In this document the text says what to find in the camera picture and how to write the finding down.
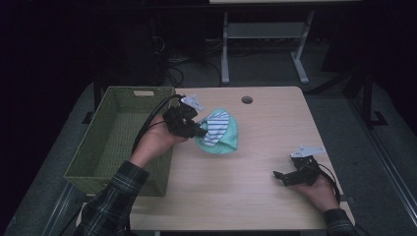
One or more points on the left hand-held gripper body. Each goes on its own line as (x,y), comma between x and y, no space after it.
(180,121)

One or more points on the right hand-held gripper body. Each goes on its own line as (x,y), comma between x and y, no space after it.
(305,172)

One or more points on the mint green small garment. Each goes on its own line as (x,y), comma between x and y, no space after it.
(226,137)

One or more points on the green woven basket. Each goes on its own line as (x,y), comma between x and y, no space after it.
(111,141)

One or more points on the person's right hand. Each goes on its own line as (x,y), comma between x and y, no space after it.
(319,195)

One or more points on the person's left hand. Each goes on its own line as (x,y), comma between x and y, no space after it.
(154,141)

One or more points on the grey metal stand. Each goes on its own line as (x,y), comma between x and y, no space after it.
(262,31)

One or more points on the metal floor rail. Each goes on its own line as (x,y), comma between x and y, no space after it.
(60,209)
(387,154)

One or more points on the black frame post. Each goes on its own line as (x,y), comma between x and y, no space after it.
(368,98)

